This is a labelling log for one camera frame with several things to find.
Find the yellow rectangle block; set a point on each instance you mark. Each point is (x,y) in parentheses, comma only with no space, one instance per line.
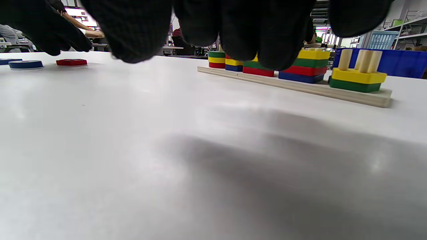
(233,62)

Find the green square block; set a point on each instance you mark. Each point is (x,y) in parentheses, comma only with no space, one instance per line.
(312,63)

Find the green circle block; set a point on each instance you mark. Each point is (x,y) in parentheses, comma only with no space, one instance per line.
(216,54)

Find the blue plastic crate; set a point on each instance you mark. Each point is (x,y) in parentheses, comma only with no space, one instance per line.
(400,63)

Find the person's left hand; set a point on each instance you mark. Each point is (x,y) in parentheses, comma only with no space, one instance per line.
(36,23)

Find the person's right hand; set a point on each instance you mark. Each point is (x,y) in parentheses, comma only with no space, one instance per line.
(233,20)

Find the blue triangle block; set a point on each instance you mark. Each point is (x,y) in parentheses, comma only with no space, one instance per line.
(9,61)

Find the yellow pentagon block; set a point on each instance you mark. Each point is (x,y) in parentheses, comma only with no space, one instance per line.
(358,76)

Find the blue circle block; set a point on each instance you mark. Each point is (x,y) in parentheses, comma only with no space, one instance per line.
(26,64)

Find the white plastic basket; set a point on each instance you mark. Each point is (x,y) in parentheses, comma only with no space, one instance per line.
(383,40)

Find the red circle block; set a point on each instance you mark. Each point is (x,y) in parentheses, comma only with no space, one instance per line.
(217,65)

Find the wooden board with posts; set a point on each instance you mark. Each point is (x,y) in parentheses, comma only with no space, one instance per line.
(300,87)

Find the another person's forearm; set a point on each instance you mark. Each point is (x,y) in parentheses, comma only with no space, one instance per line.
(83,28)

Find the blue square block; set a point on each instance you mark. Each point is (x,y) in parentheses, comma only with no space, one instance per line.
(300,77)

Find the red pentagon block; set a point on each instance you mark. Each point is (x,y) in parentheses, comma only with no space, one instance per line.
(71,62)

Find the computer monitor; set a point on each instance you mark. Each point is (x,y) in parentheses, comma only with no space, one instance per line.
(85,18)

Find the red triangle block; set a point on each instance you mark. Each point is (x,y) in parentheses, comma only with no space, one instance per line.
(257,72)

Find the blue rectangle block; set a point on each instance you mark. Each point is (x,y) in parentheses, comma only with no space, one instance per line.
(233,68)

